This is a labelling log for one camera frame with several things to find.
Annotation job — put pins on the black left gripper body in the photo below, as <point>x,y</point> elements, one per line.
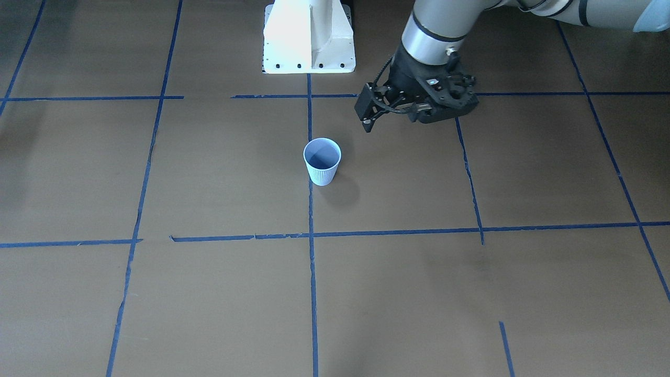
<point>405,78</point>

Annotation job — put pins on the blue ribbed plastic cup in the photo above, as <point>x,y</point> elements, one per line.
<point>322,157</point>

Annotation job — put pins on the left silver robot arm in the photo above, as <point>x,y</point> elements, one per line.
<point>436,29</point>

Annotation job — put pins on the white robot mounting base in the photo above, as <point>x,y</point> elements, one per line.
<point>314,37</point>

